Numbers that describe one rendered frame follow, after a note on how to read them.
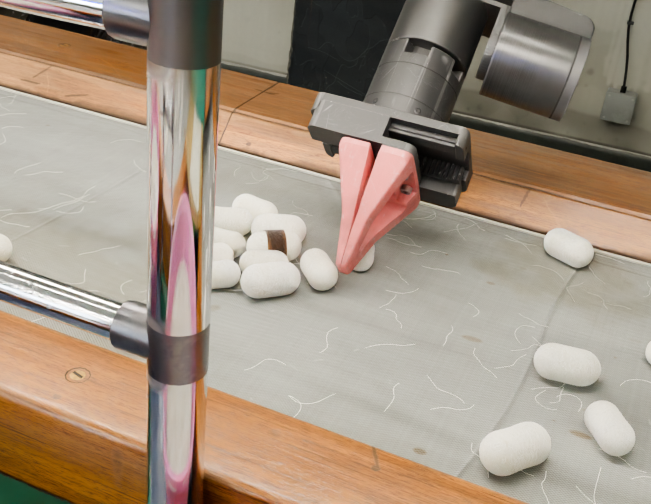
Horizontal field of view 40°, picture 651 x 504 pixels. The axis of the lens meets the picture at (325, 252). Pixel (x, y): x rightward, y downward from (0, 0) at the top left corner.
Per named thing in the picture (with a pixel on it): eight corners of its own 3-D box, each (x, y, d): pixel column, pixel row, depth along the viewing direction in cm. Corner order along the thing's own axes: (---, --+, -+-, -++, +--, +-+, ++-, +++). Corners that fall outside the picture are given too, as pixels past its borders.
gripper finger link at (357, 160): (409, 272, 51) (462, 133, 54) (296, 238, 54) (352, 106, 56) (419, 310, 58) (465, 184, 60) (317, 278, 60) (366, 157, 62)
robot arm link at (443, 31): (410, 5, 65) (418, -44, 60) (500, 36, 65) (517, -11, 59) (377, 84, 63) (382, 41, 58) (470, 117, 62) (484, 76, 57)
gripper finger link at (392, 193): (370, 260, 52) (424, 124, 55) (260, 227, 54) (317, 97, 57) (384, 299, 58) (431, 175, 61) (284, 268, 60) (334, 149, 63)
